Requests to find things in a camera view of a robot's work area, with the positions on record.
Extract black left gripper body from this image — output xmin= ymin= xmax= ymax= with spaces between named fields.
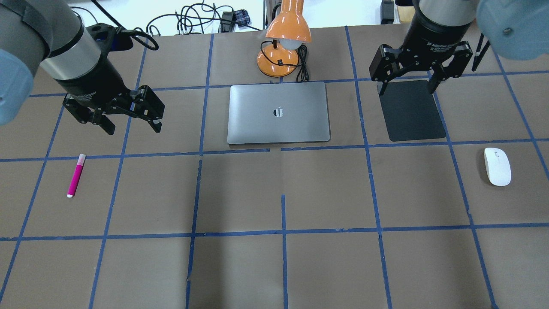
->
xmin=63 ymin=64 xmax=146 ymax=124

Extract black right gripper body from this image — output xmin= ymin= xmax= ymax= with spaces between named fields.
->
xmin=397 ymin=9 xmax=472 ymax=73

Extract pink marker pen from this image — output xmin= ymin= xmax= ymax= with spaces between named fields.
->
xmin=66 ymin=153 xmax=86 ymax=198

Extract white computer mouse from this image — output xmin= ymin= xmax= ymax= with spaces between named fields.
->
xmin=483 ymin=147 xmax=512 ymax=187

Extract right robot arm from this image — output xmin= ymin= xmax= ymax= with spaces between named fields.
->
xmin=369 ymin=0 xmax=549 ymax=95

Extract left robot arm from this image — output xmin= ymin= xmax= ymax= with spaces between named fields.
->
xmin=0 ymin=0 xmax=165 ymax=135

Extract black mousepad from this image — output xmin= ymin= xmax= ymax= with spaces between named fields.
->
xmin=379 ymin=79 xmax=446 ymax=142

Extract grey closed laptop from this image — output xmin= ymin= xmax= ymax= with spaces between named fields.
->
xmin=227 ymin=82 xmax=331 ymax=145

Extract orange desk lamp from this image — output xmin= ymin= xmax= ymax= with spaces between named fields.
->
xmin=256 ymin=0 xmax=311 ymax=82

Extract black power adapter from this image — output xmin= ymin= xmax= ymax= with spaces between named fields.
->
xmin=218 ymin=11 xmax=235 ymax=33

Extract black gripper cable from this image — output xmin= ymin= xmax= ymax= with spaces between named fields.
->
xmin=91 ymin=0 xmax=159 ymax=51

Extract black lamp cable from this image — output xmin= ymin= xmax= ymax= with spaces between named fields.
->
xmin=262 ymin=39 xmax=310 ymax=83

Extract tangled black cables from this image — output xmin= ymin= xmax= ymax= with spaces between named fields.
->
xmin=146 ymin=2 xmax=262 ymax=36

